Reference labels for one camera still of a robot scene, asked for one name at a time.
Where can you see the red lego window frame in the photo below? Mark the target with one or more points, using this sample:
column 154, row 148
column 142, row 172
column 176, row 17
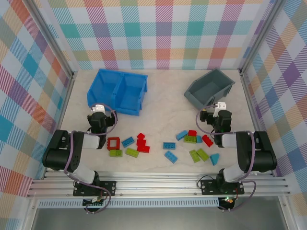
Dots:
column 113, row 138

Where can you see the large red lego brick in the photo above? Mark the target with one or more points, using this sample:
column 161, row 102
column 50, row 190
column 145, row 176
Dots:
column 143, row 147

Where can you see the blue long lego plate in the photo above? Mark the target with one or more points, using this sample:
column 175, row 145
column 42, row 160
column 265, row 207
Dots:
column 169, row 145

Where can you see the gray plastic bin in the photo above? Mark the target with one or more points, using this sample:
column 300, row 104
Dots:
column 206, row 89

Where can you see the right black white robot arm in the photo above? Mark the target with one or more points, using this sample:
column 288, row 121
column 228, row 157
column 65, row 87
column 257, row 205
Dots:
column 261, row 155

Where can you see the black mounting plate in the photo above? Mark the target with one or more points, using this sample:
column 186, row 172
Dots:
column 109, row 188
column 208, row 188

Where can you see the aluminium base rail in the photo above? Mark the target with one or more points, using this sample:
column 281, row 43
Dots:
column 156, row 187

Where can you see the small red lego brick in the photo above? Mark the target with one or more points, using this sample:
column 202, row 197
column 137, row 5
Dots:
column 141, row 136
column 192, row 133

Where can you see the lime green square lego brick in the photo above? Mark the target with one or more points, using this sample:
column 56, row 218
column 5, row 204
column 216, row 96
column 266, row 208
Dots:
column 119, row 153
column 112, row 153

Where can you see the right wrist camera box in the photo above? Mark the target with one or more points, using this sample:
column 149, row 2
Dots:
column 220, row 106

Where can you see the left aluminium side beam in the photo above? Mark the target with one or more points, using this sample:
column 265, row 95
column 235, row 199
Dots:
column 61, row 119

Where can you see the aluminium frame post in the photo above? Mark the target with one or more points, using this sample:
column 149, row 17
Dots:
column 260, row 36
column 54, row 40

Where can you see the right aluminium side beam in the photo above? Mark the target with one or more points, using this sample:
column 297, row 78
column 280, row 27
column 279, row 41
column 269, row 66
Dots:
column 252, row 107

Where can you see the right aluminium frame post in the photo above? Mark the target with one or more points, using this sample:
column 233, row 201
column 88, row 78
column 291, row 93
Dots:
column 260, row 36

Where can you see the left aluminium frame post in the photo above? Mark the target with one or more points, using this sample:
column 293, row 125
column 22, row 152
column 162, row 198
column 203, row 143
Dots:
column 54, row 40

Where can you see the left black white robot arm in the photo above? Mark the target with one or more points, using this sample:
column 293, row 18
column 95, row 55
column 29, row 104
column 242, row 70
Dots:
column 55, row 155

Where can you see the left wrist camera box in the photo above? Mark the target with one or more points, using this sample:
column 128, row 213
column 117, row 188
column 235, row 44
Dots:
column 98, row 109

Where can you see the blue two-compartment plastic bin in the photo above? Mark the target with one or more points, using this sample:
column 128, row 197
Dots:
column 127, row 95

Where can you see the aluminium side beam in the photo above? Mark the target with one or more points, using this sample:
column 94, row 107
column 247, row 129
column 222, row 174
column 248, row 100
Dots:
column 252, row 107
column 61, row 119

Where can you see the blue studded lego plate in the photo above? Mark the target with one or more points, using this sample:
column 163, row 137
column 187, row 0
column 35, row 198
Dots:
column 171, row 157

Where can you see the small blue lego brick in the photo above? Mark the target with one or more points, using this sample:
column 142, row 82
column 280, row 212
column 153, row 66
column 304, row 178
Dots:
column 199, row 139

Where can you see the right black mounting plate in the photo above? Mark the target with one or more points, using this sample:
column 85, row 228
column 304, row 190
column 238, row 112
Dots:
column 208, row 188

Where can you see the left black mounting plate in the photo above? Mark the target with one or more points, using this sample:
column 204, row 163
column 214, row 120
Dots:
column 109, row 188

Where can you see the blue sloped lego brick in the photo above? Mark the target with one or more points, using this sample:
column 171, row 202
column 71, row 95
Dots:
column 215, row 159

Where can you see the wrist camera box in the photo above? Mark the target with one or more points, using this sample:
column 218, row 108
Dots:
column 220, row 106
column 98, row 109

